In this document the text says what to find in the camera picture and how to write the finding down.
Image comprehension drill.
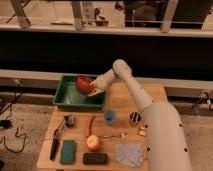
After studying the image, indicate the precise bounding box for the black handled knife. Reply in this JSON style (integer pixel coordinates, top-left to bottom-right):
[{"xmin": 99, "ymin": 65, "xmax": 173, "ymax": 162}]
[{"xmin": 50, "ymin": 138, "xmax": 60, "ymax": 161}]

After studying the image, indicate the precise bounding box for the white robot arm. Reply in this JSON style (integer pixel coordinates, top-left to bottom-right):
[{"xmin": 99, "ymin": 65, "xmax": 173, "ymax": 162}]
[{"xmin": 90, "ymin": 59, "xmax": 192, "ymax": 171}]

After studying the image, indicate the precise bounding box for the green sponge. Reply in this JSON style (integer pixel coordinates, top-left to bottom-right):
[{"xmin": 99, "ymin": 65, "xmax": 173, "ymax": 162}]
[{"xmin": 60, "ymin": 140, "xmax": 76, "ymax": 164}]

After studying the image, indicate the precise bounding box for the small black binder clip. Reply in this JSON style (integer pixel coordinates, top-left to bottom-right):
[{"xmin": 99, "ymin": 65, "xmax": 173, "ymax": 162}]
[{"xmin": 64, "ymin": 115, "xmax": 74, "ymax": 128}]

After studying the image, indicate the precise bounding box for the blue plastic cup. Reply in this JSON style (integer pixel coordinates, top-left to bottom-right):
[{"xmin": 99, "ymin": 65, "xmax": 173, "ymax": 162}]
[{"xmin": 103, "ymin": 109, "xmax": 116, "ymax": 126}]

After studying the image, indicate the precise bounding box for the small metal can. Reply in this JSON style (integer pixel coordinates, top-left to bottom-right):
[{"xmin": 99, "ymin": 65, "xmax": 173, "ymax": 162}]
[{"xmin": 129, "ymin": 112, "xmax": 141, "ymax": 127}]

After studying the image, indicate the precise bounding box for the green plastic tray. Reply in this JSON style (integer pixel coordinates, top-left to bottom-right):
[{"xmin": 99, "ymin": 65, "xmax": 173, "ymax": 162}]
[{"xmin": 53, "ymin": 75, "xmax": 105, "ymax": 110}]

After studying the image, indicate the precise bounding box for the black cable on floor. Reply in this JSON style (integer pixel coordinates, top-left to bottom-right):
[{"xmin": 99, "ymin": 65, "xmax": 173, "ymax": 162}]
[{"xmin": 0, "ymin": 79, "xmax": 28, "ymax": 154}]

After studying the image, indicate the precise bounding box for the person in background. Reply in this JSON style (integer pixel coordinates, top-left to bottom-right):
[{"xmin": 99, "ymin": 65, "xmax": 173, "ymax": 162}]
[{"xmin": 114, "ymin": 0, "xmax": 167, "ymax": 28}]

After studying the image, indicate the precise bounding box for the dark red bowl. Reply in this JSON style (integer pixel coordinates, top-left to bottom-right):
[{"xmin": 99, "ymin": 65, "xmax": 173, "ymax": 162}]
[{"xmin": 75, "ymin": 75, "xmax": 95, "ymax": 95}]

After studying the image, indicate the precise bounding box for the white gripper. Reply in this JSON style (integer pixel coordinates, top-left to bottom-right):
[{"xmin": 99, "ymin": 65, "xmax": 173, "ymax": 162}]
[{"xmin": 88, "ymin": 69, "xmax": 119, "ymax": 96}]

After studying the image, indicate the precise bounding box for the banana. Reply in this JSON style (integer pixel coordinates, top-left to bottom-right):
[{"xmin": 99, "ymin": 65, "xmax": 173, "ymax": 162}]
[{"xmin": 138, "ymin": 126, "xmax": 146, "ymax": 137}]

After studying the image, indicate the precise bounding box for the orange carrot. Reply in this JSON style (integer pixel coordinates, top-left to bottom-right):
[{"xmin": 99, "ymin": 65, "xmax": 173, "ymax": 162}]
[{"xmin": 85, "ymin": 116, "xmax": 95, "ymax": 138}]

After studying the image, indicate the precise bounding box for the blue grey cloth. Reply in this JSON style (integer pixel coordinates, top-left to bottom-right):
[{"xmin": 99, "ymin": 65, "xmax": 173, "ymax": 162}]
[{"xmin": 115, "ymin": 144, "xmax": 143, "ymax": 168}]

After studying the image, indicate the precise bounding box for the orange apple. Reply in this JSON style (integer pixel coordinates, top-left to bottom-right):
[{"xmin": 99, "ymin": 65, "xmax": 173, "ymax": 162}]
[{"xmin": 86, "ymin": 135, "xmax": 101, "ymax": 151}]

